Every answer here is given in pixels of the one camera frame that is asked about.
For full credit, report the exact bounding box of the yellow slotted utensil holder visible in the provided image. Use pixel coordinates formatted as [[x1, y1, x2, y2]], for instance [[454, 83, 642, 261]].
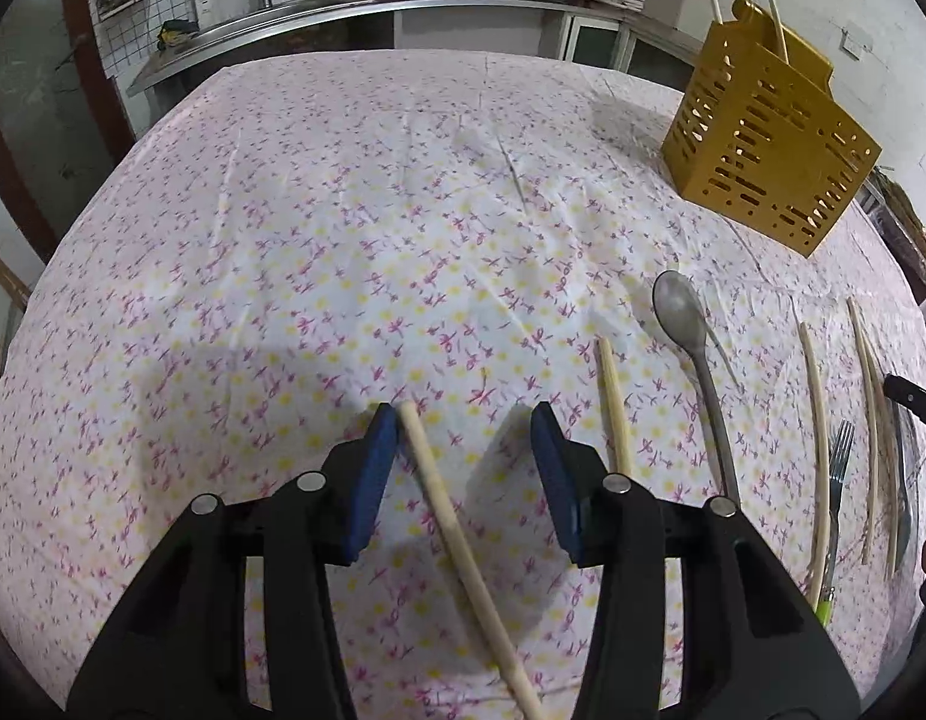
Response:
[[661, 0, 882, 260]]

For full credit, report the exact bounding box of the metal spoon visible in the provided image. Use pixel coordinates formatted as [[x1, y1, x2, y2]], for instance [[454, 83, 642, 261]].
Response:
[[652, 270, 743, 503]]

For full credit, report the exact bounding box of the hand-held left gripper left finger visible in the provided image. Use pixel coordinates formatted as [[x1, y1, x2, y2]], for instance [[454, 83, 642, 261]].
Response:
[[65, 403, 400, 720]]

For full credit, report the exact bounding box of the cabinet door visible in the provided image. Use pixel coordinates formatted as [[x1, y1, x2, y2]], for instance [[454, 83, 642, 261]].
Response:
[[564, 13, 633, 70]]

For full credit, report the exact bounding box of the yellow and black cloth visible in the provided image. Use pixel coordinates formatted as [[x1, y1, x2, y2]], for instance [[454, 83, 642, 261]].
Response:
[[157, 17, 199, 51]]

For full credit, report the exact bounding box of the green-handled metal fork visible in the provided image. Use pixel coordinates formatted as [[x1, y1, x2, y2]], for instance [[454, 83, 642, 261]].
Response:
[[814, 420, 857, 627]]

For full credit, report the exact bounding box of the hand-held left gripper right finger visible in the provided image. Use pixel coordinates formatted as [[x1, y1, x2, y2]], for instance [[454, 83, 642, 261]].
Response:
[[529, 401, 861, 720]]

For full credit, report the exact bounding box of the steel kitchen counter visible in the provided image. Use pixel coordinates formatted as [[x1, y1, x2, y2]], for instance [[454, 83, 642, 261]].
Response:
[[128, 0, 704, 98]]

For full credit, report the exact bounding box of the floral tablecloth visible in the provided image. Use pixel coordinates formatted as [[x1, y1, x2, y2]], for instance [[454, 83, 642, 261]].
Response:
[[0, 49, 926, 720]]

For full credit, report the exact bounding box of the grey metal utensil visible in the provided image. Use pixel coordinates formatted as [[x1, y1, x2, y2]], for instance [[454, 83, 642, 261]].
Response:
[[892, 401, 920, 552]]

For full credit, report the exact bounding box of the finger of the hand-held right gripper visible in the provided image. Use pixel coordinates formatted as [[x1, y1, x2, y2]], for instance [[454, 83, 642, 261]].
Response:
[[881, 372, 926, 434]]

